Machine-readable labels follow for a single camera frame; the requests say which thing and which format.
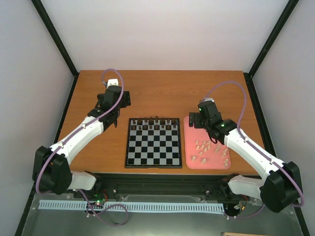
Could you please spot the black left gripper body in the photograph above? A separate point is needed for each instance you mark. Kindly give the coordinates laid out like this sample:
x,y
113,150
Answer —
x,y
126,102

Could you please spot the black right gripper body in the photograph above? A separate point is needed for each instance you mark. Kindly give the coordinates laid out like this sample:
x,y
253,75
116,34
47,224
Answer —
x,y
197,124

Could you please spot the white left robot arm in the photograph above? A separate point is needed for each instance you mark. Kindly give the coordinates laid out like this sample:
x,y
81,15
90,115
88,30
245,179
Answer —
x,y
51,169

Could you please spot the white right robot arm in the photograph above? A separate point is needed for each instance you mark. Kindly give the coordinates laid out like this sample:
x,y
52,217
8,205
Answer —
x,y
279,184

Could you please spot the dark chess piece row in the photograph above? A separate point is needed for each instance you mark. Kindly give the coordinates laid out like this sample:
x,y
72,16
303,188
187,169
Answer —
x,y
154,123

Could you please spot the pink tray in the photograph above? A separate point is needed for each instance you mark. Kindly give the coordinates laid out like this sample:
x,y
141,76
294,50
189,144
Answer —
x,y
191,135

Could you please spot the black white chessboard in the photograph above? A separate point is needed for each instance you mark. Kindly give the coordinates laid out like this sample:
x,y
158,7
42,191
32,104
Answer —
x,y
153,149

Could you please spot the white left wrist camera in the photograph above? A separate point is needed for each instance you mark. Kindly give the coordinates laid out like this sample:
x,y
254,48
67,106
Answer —
x,y
112,82

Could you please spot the right black frame post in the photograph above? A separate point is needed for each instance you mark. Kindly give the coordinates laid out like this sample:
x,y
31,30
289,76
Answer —
x,y
280,23

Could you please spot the black frame post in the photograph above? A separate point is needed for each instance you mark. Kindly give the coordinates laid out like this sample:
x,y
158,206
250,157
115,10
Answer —
x,y
38,5
280,23

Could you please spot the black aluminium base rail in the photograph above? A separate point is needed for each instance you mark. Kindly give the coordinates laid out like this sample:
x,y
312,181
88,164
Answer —
x,y
114,185

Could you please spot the light blue cable duct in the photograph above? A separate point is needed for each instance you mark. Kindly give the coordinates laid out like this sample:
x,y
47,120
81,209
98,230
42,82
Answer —
x,y
135,207

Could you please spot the left black frame post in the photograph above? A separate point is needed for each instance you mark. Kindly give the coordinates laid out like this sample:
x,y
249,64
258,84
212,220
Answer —
x,y
38,5

